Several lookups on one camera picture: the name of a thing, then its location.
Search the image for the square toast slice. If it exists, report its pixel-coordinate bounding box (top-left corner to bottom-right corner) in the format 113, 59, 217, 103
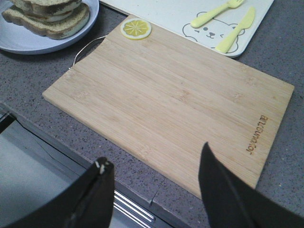
11, 0, 82, 16

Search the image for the bread slice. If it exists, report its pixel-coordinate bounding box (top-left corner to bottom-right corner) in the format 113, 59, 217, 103
2, 3, 90, 40

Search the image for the yellow plastic knife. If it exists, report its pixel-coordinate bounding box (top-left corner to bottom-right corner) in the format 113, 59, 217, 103
215, 7, 256, 53

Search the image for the wooden cutting board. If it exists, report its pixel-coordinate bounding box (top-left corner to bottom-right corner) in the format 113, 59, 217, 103
43, 25, 294, 197

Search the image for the white rectangular tray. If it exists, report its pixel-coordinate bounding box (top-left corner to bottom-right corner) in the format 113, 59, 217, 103
102, 0, 273, 57

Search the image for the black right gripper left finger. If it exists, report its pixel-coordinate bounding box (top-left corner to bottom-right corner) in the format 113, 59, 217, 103
7, 157, 114, 228

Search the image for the yellow plastic fork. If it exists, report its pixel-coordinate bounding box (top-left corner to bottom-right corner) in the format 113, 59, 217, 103
190, 0, 244, 29

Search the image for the fried egg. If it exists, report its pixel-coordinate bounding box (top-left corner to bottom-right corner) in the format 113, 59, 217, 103
32, 10, 74, 22

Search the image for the lemon slice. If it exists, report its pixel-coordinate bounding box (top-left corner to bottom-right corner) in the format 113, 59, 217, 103
120, 18, 152, 40

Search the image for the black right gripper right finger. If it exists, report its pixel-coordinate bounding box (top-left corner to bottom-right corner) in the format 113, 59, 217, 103
199, 143, 304, 228

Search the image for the light blue plate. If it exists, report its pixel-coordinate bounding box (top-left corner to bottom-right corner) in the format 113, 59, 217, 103
0, 0, 99, 55

